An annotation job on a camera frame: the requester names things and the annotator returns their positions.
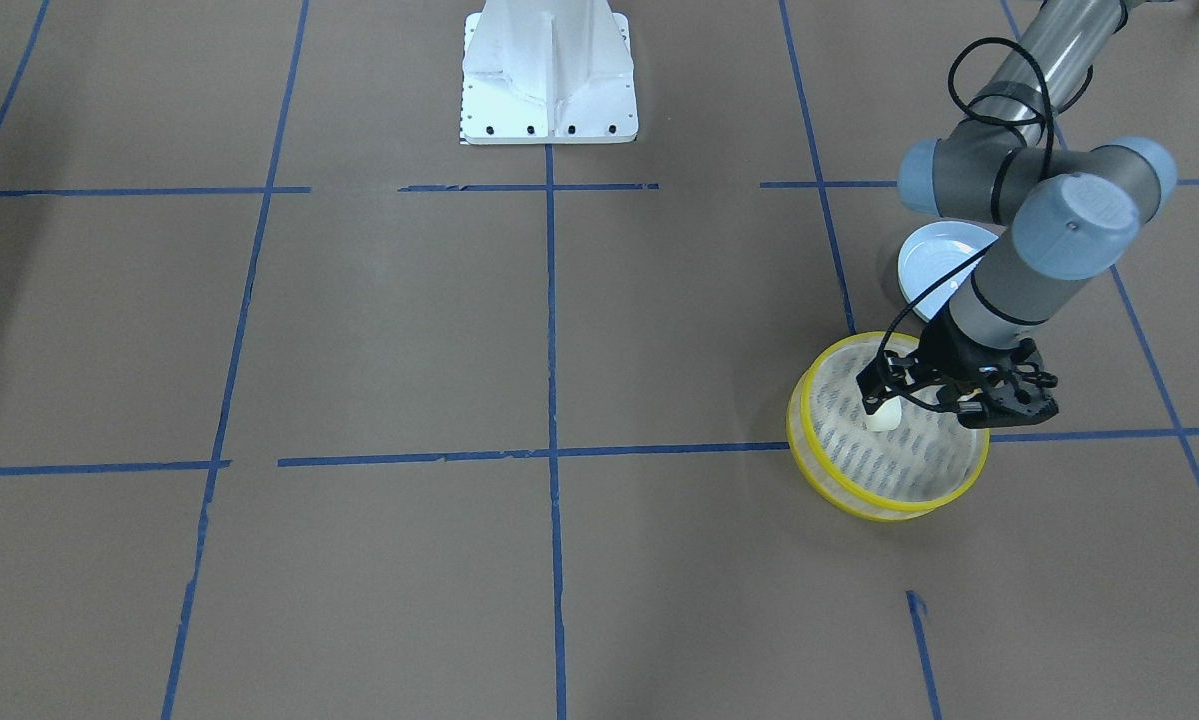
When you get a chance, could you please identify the white camera stand column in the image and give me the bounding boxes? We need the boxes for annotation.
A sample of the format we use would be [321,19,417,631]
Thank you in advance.
[462,0,632,137]

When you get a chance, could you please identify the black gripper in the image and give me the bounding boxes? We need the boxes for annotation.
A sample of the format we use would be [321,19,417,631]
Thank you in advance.
[856,305,1010,416]

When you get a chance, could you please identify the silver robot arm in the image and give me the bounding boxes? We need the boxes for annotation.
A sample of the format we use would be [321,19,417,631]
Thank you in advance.
[858,1,1177,429]

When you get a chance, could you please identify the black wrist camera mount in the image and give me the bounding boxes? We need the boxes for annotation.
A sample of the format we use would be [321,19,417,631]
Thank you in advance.
[956,337,1059,429]

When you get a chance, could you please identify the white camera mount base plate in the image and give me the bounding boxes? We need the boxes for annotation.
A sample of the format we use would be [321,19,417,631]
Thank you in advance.
[458,14,640,146]

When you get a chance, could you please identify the yellow rimmed bamboo steamer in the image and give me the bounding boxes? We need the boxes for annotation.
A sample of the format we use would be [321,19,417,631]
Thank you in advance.
[787,331,992,522]

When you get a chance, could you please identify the white mesh steamer liner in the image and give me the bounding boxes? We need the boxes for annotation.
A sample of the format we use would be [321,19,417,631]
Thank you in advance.
[809,345,982,501]

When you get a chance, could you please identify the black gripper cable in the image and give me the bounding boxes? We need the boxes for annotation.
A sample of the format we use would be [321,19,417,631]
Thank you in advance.
[875,38,1095,411]

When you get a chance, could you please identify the light blue plate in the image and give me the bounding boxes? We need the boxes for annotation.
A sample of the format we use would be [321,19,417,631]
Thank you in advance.
[897,220,998,302]

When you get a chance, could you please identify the white steamed bun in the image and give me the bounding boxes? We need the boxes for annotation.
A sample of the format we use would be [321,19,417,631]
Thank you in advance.
[864,397,906,432]

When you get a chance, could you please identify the brown paper table cover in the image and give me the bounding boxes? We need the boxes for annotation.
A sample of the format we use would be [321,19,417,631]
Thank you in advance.
[0,1,1199,719]

